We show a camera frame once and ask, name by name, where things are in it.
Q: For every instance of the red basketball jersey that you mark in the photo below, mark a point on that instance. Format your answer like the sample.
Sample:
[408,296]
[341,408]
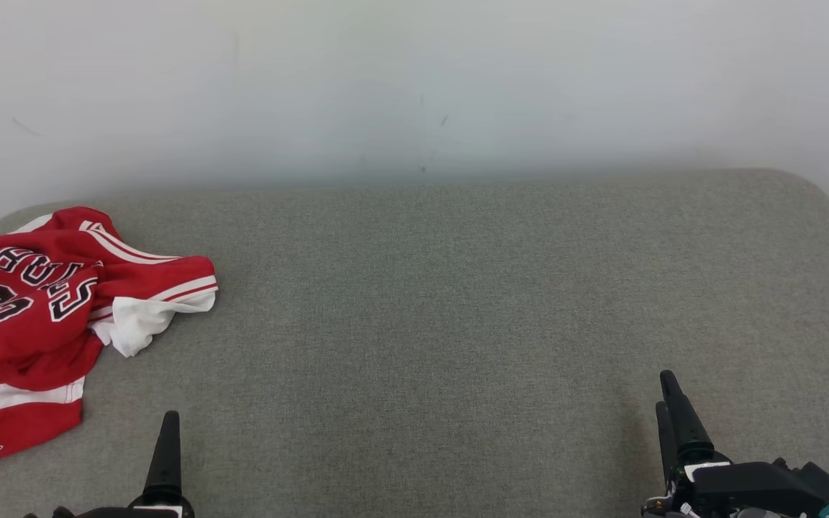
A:
[26,324]

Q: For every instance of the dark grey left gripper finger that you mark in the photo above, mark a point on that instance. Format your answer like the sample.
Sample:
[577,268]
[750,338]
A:
[165,460]

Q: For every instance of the red shorts with white stripe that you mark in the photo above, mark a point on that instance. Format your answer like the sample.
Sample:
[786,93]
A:
[11,432]

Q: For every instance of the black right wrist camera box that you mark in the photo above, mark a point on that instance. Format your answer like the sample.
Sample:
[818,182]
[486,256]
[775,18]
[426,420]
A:
[810,483]

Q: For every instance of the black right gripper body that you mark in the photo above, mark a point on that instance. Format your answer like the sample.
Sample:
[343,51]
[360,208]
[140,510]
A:
[731,493]

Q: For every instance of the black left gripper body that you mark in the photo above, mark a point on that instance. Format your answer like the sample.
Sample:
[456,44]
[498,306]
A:
[127,513]

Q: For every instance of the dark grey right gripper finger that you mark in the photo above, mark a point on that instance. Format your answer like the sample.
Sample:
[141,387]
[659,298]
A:
[665,439]
[688,432]

